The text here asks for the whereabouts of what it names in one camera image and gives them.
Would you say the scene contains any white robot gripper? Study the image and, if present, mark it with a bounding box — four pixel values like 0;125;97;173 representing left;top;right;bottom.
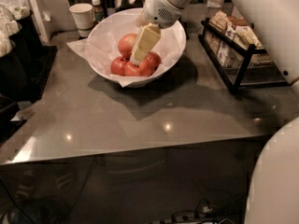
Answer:
130;0;182;65

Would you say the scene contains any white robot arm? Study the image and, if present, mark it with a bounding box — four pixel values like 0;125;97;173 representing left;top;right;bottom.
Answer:
130;0;299;224

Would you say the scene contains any top red apple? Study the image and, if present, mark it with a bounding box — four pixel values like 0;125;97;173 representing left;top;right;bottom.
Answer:
118;34;136;59

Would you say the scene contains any red apple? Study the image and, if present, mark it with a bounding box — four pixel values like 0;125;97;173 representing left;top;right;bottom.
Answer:
118;34;136;59
110;56;127;76
146;51;162;71
124;60;152;77

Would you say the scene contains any right red apple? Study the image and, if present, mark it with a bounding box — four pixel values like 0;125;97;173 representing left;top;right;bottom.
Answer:
146;51;162;71

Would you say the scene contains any front middle red apple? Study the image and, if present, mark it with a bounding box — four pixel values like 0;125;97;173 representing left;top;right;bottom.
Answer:
124;60;152;77

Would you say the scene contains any front left red apple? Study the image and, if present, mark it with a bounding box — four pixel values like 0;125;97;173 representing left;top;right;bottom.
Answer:
110;56;127;76

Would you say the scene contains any white bowl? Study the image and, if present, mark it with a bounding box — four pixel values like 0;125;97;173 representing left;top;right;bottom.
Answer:
86;7;187;89

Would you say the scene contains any white paper liner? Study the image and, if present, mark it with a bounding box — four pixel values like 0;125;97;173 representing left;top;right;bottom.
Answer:
66;10;186;88

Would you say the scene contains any small glass bottle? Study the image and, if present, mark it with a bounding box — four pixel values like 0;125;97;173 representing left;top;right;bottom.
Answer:
92;0;105;22

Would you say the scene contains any white paper cup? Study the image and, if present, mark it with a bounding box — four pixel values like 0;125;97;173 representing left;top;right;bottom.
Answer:
69;3;93;30

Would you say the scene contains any white napkin dispenser box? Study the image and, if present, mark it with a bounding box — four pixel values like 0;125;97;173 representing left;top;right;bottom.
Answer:
30;0;52;43

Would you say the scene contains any black rubber mat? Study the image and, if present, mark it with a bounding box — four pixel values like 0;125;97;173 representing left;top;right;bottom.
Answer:
30;46;58;103

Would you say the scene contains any black container with packets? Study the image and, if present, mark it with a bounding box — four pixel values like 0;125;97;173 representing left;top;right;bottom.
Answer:
0;10;44;102

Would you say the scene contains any black wire condiment rack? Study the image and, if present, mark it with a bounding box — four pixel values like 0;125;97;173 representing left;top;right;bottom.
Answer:
198;19;287;93

